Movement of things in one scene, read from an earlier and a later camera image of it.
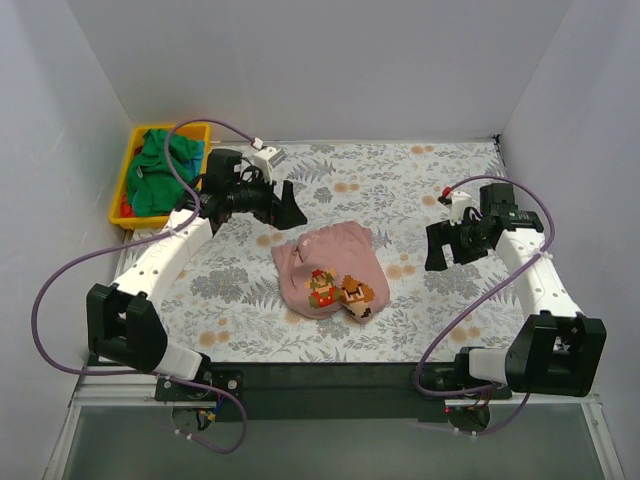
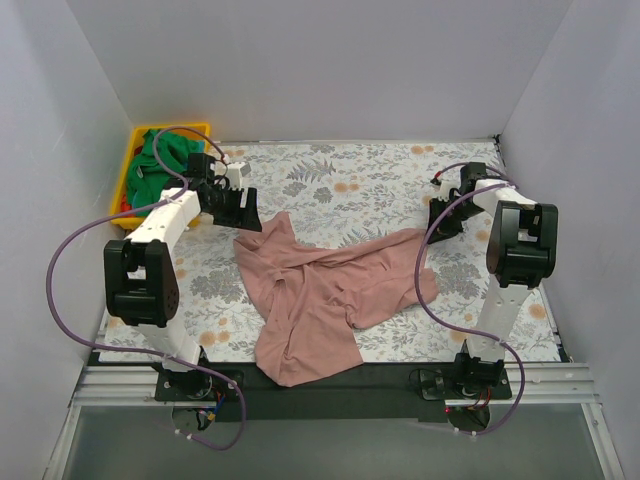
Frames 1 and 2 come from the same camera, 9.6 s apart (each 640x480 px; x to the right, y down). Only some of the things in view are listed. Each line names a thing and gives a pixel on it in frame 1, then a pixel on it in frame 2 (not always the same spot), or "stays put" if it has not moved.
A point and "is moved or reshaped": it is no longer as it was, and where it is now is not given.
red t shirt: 126,209 stays put
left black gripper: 275,208 -> 232,201
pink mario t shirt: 331,270 is moved or reshaped
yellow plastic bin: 200,132 stays put
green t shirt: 155,184 stays put
